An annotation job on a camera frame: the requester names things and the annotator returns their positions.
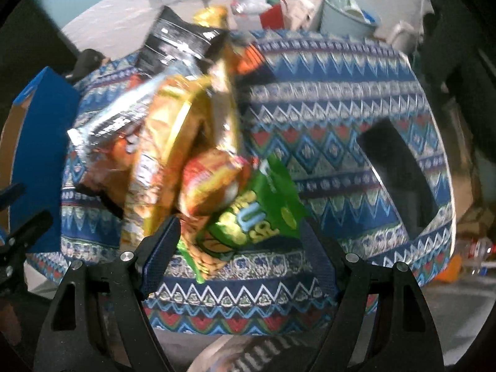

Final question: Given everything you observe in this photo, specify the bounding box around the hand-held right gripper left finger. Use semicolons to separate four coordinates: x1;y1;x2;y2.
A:
33;216;182;372

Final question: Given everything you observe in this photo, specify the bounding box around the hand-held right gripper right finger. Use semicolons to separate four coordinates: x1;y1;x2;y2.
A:
298;221;448;372

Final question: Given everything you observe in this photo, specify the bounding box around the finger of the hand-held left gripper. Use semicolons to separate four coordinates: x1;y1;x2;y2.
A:
0;183;26;210
0;210;54;293

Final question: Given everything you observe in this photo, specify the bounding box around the blue-edged cardboard box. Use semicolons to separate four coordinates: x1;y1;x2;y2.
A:
8;66;80;254

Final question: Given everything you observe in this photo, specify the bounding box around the red-orange snack packet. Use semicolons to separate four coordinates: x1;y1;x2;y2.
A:
177;148;253;218

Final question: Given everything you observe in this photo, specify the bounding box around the green snack packet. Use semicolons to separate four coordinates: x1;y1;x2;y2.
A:
177;154;311;284

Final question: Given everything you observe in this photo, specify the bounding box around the yellow-orange snack bag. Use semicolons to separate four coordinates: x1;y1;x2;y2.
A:
119;61;241;249

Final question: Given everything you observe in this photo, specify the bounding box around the silver and brown snack bag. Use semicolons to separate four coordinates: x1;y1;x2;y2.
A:
67;73;164;218

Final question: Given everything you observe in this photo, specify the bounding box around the orange patterned snack bag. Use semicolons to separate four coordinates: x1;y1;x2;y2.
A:
228;42;269;79

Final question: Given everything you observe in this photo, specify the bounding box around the silver foil packet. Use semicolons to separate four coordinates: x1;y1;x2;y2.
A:
135;5;230;83

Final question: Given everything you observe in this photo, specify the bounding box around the gold snack packet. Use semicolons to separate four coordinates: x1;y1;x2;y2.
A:
193;5;230;32

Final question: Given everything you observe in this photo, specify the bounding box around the striped cloth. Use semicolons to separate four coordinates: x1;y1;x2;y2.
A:
189;333;323;372

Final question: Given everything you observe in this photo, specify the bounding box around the black rectangular object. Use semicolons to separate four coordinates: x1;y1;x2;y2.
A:
356;118;437;241

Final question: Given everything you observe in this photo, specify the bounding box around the clear plastic bottle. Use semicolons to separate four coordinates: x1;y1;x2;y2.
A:
453;236;496;277

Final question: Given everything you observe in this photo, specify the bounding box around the black cylinder device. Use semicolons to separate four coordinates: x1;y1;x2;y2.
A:
69;48;110;83

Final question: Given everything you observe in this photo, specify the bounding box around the blue patterned tablecloth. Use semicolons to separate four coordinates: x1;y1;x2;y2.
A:
23;29;456;336

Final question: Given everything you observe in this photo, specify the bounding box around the light blue bucket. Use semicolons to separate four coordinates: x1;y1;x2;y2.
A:
319;0;383;40

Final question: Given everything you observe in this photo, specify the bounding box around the red box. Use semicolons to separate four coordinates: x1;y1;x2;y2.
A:
259;2;288;30

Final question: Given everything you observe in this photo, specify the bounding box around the dark chair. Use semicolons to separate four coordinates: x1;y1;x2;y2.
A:
422;0;496;163

